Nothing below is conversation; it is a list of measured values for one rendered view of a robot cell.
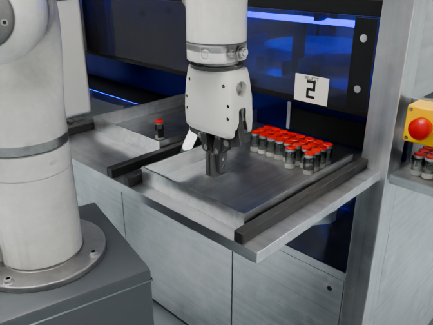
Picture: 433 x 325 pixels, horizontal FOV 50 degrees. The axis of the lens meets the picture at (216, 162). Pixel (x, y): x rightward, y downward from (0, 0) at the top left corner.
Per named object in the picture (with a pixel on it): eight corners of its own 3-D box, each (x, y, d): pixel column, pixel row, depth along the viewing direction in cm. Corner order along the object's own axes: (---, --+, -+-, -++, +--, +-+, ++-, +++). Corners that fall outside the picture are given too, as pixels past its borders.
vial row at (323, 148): (260, 145, 108) (261, 126, 106) (327, 167, 96) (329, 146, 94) (254, 147, 106) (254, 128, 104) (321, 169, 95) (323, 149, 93)
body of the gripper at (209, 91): (261, 57, 64) (258, 133, 69) (209, 48, 71) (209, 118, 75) (225, 65, 59) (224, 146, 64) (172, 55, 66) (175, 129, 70)
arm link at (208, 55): (261, 40, 64) (260, 62, 65) (215, 34, 70) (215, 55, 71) (220, 48, 58) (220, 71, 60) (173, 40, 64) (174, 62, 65)
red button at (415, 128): (412, 133, 88) (416, 113, 86) (433, 138, 85) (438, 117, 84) (404, 138, 85) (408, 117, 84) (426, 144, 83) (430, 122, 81)
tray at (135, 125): (191, 102, 141) (190, 91, 140) (256, 120, 125) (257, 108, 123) (94, 129, 119) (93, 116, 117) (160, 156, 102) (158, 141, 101)
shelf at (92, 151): (180, 106, 145) (180, 99, 144) (395, 168, 101) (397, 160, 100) (35, 146, 113) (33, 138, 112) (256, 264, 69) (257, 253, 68)
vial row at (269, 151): (254, 147, 106) (254, 129, 104) (321, 169, 95) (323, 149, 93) (247, 150, 105) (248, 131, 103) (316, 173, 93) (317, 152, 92)
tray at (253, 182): (254, 138, 112) (254, 125, 111) (351, 169, 96) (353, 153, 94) (142, 183, 90) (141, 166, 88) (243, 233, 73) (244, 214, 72)
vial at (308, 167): (306, 170, 95) (308, 149, 93) (315, 173, 93) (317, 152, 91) (300, 173, 93) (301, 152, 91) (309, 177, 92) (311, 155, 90)
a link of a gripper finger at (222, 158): (240, 136, 69) (238, 177, 71) (223, 131, 71) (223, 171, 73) (225, 142, 67) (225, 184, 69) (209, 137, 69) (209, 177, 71)
